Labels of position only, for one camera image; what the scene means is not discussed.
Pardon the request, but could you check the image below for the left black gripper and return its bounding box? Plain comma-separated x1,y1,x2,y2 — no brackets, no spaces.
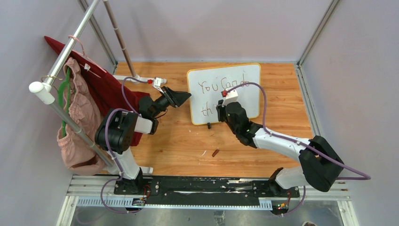
151,87,191,119

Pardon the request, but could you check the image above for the yellow-framed whiteboard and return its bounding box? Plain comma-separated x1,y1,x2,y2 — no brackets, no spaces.
186,63,262,126

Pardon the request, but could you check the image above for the brown marker cap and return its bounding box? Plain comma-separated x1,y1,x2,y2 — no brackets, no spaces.
212,149,220,157

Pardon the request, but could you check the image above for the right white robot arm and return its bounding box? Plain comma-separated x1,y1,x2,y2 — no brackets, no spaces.
216,100,343,197

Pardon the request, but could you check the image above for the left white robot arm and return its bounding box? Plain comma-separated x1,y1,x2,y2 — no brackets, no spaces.
95,86,191,194

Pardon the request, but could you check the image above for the red garment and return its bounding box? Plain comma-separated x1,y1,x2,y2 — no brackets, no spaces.
44,36,150,148

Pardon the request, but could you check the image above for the pink hanger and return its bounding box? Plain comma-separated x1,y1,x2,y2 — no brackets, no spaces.
68,35,107,73

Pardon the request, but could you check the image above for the green hanger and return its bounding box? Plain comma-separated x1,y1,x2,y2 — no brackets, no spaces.
57,67,73,137

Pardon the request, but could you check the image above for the pink garment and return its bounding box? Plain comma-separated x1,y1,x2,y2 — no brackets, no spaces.
57,57,106,176

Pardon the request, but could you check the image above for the metal clothes rack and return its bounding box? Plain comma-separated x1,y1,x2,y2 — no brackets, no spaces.
29,0,150,176

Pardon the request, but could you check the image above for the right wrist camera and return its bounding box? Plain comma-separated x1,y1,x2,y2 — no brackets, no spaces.
221,88,239,106

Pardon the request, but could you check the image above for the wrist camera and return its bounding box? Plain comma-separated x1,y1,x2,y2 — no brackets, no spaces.
152,77,167,94
221,88,239,106

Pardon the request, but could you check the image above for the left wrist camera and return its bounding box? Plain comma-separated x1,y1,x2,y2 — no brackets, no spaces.
152,77,167,94

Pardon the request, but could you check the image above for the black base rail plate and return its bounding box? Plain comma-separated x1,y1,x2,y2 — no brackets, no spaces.
113,176,300,210

